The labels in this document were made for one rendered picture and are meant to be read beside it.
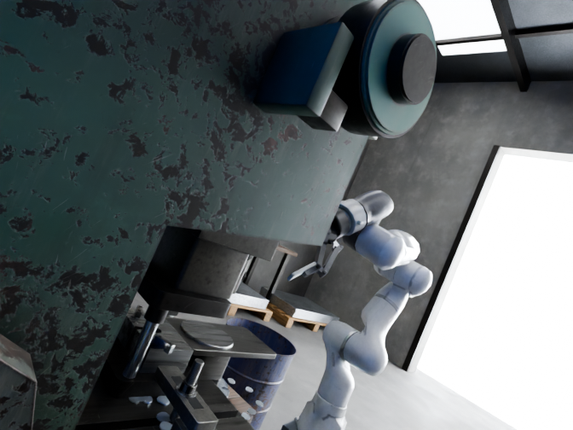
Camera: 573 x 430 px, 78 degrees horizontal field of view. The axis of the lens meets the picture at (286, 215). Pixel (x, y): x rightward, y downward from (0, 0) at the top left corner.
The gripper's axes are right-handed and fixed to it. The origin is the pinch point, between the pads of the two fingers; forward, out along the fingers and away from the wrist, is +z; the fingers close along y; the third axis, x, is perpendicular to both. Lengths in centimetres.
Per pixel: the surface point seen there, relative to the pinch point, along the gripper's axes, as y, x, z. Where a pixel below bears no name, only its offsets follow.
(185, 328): 4.3, 11.2, 22.8
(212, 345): 10.4, 8.6, 20.1
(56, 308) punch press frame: 1.6, -23.0, 41.5
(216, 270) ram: 0.2, -5.5, 17.1
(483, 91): -126, 147, -535
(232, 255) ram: -1.0, -6.6, 13.3
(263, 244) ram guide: 0.2, -8.8, 7.4
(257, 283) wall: -77, 426, -194
